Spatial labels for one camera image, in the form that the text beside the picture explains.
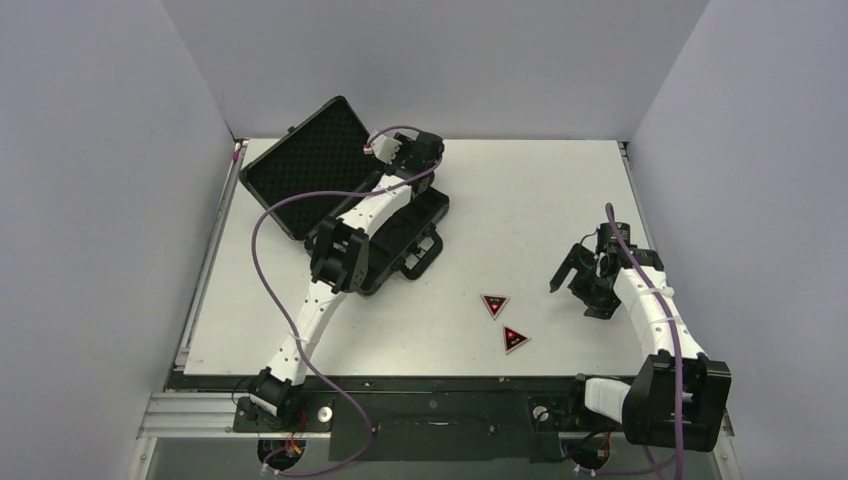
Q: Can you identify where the black foam-lined carrying case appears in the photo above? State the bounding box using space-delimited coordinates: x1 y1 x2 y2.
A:
239 96 449 296

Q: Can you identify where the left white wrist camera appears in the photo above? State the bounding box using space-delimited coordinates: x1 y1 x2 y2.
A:
363 134 402 165

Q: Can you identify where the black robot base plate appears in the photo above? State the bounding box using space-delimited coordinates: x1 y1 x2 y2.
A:
166 372 619 463

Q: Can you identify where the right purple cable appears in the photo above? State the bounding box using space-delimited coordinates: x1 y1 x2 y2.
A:
604 202 687 480

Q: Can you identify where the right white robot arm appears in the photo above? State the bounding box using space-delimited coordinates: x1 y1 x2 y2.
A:
549 222 732 452

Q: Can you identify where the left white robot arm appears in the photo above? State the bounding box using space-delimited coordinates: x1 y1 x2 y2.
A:
248 127 445 430

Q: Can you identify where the red triangular button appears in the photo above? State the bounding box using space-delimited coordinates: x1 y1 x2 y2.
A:
480 294 510 320
503 326 531 355

